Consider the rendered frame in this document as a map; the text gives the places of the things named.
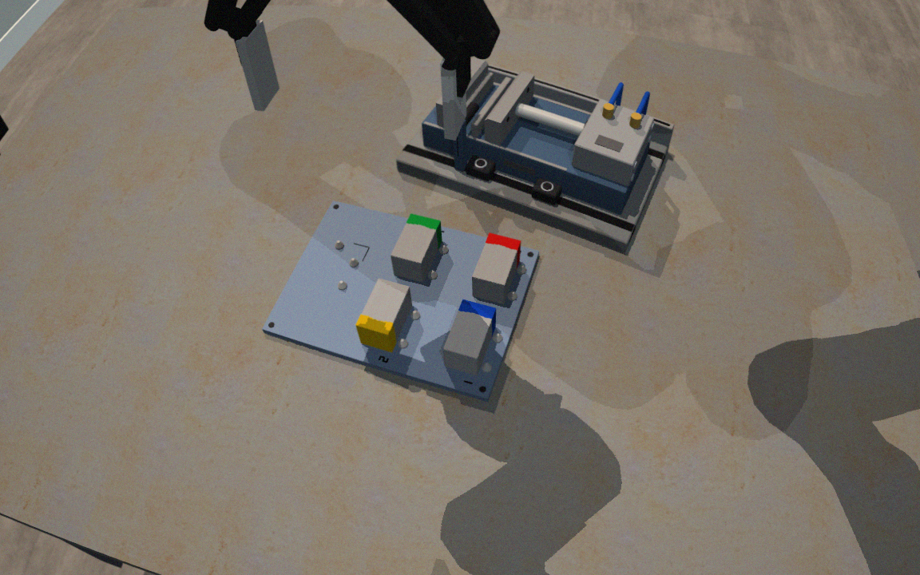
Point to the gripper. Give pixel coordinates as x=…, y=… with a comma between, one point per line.
x=436, y=20

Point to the grey block with blue end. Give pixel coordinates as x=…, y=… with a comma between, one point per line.
x=469, y=337

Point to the grey block with red end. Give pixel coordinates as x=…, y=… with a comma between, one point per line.
x=496, y=267

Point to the grey block with yellow end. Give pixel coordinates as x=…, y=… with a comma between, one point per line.
x=384, y=315

